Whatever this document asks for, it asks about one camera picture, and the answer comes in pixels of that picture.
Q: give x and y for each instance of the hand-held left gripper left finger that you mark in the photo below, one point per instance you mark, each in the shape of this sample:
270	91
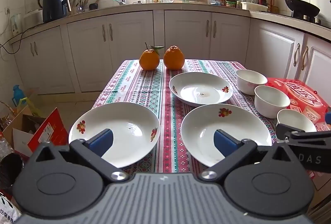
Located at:
100	141

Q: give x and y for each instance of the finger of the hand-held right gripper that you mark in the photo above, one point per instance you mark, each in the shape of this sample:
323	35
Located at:
297	134

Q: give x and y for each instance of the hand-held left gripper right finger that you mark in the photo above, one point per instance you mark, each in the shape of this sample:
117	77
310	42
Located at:
225	143

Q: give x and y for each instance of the white bowl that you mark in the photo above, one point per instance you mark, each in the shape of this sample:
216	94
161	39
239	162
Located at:
271	105
249	79
294	120

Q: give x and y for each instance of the white floral plate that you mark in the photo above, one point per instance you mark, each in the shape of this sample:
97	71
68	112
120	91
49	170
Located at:
232	118
201	84
124	125

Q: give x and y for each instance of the red printed package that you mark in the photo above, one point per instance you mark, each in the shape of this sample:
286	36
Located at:
305	94

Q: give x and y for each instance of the red cardboard box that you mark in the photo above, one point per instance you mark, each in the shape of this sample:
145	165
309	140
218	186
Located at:
49	130

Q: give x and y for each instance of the open cardboard box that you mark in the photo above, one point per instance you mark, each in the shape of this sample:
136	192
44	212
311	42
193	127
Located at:
25	123

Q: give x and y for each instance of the patterned tablecloth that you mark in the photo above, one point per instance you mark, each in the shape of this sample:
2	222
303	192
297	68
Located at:
155	84

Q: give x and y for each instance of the blue plastic bottle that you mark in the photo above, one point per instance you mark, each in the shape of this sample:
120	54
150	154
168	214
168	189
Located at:
19	96

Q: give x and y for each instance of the orange with green leaf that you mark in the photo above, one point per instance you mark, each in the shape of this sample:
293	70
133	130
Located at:
148	59

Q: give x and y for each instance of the dark cylindrical container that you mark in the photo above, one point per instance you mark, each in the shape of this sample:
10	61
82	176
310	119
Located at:
10	169

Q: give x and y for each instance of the orange without leaf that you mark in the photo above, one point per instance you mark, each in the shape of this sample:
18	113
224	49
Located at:
173	58

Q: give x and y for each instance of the white printed sack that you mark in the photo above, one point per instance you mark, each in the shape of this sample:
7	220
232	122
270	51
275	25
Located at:
7	209

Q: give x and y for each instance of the white kitchen cabinets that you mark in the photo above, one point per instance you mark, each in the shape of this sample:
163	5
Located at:
181	32

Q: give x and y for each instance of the black wok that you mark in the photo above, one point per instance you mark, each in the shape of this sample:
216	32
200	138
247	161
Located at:
302	8

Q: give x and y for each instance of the utensil holder with utensils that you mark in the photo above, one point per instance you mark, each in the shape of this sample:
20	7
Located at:
77	8

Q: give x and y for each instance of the white plastic tray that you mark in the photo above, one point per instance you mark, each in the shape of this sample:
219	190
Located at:
253	6

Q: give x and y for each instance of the beige kitchen countertop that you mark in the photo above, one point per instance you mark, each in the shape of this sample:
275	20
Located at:
139	6

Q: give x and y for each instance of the white electric kettle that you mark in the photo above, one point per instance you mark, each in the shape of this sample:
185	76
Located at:
16	24

